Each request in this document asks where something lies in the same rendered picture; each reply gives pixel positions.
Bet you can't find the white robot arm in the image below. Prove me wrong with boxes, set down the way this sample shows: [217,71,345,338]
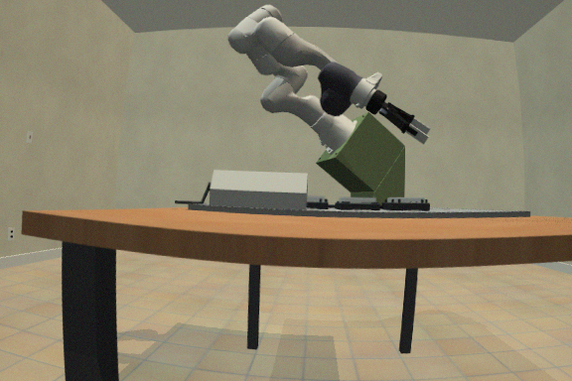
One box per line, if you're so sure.
[227,5,382,155]

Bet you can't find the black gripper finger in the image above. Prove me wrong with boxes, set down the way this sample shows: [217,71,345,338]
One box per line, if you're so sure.
[388,102,430,135]
[378,104,429,145]

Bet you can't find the beige operator button panel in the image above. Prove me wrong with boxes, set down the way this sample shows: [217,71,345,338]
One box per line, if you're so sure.
[175,170,308,210]

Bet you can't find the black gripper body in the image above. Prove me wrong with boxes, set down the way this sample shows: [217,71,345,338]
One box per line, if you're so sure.
[366,90,393,115]

